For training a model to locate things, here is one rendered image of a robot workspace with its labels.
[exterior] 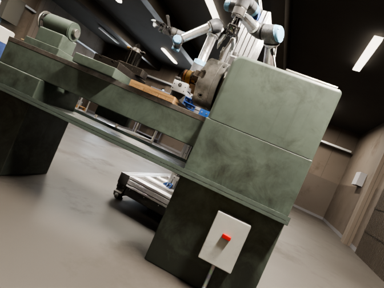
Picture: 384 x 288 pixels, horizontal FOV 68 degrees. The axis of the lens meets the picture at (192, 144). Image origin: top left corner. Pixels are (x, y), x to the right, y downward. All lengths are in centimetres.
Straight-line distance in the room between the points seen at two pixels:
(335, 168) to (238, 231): 944
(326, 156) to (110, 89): 952
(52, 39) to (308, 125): 177
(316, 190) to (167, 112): 933
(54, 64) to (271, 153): 148
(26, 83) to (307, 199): 966
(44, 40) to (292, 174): 186
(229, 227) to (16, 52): 180
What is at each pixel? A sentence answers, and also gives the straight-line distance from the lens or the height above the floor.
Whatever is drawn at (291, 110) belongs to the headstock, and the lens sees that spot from 157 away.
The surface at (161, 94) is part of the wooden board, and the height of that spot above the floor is 89.
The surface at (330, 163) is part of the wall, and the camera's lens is 1079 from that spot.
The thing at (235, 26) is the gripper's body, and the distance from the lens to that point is 178.
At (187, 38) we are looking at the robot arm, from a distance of 264.
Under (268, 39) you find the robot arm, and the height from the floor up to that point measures 159.
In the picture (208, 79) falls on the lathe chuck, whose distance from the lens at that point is 168.
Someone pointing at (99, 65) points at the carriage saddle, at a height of 90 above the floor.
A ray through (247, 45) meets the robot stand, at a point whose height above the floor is 169.
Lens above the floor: 72
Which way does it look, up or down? 1 degrees down
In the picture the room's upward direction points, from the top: 24 degrees clockwise
